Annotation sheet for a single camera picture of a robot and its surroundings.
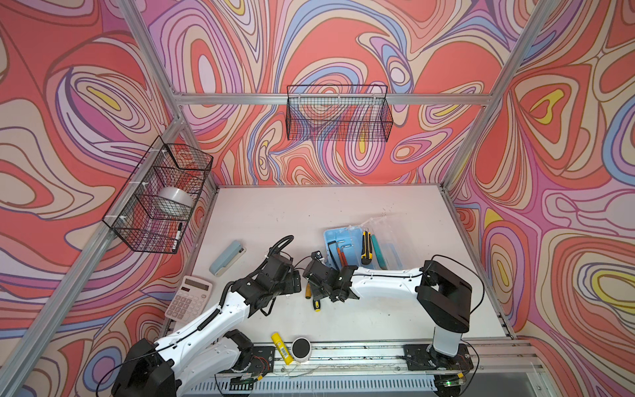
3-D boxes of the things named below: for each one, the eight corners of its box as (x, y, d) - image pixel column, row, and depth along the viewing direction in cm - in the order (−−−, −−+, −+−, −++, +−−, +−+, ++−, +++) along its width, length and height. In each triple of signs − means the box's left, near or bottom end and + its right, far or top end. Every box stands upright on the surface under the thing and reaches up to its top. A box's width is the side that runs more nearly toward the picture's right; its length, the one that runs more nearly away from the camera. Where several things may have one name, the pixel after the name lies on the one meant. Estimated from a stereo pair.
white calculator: (166, 317, 83) (161, 314, 80) (187, 279, 91) (183, 275, 89) (197, 323, 81) (194, 321, 79) (216, 284, 90) (213, 281, 88)
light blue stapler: (211, 273, 93) (206, 267, 89) (238, 246, 101) (235, 239, 97) (219, 279, 92) (214, 273, 88) (246, 251, 100) (242, 244, 95)
